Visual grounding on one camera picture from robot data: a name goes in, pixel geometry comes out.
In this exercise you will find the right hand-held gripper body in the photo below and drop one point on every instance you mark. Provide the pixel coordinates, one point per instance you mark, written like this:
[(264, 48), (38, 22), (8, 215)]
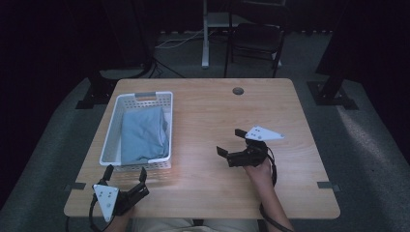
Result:
[(249, 154)]

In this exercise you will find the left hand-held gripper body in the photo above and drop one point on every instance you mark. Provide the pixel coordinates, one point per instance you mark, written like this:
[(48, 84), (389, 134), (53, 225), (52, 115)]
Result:
[(108, 199)]

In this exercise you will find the white perforated plastic basket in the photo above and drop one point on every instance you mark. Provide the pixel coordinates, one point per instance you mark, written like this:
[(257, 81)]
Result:
[(111, 138)]

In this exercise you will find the light blue cloth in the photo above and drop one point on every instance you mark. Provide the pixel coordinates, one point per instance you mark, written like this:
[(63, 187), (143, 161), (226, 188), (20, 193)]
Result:
[(143, 135)]

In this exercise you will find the person's right hand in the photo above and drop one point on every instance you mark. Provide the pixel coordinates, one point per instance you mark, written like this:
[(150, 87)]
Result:
[(259, 175)]

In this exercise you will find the person's left hand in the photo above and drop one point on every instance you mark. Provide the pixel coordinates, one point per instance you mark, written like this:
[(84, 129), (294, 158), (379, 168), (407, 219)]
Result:
[(122, 218)]

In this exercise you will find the grey tape piece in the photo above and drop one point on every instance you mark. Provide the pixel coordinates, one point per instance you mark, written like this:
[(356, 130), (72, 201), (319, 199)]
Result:
[(75, 186), (327, 185)]

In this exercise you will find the grey round table grommet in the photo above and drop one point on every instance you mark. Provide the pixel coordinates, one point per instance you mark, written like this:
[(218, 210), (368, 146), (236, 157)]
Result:
[(238, 91)]

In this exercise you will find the black metal stand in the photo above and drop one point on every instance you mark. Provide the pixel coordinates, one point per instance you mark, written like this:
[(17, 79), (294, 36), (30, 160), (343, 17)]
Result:
[(96, 92), (332, 90)]

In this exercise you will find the black folding chair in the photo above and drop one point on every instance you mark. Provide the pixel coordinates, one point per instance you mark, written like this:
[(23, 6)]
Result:
[(254, 38)]

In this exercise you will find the white-legged desk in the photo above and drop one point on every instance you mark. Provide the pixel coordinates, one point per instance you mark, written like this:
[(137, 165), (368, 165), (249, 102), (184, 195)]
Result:
[(205, 38)]

